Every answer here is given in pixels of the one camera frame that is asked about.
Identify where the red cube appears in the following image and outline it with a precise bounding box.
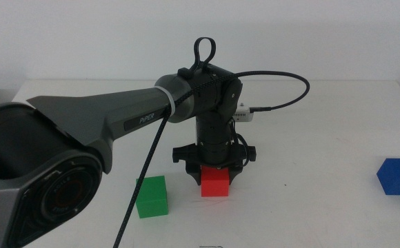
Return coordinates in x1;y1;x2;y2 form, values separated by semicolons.
200;165;230;198

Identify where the green cube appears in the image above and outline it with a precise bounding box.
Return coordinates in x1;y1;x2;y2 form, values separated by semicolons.
135;175;169;219

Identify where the blue cube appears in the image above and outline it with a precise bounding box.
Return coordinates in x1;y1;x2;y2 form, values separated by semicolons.
376;158;400;196

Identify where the thin black left gripper wire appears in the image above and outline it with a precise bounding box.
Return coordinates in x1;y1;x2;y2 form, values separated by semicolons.
230;126;251;169

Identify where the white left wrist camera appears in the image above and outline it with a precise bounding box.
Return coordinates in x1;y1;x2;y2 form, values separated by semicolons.
233;102;255;123

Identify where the white cable tie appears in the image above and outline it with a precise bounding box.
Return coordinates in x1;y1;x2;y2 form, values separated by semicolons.
154;85;177;118

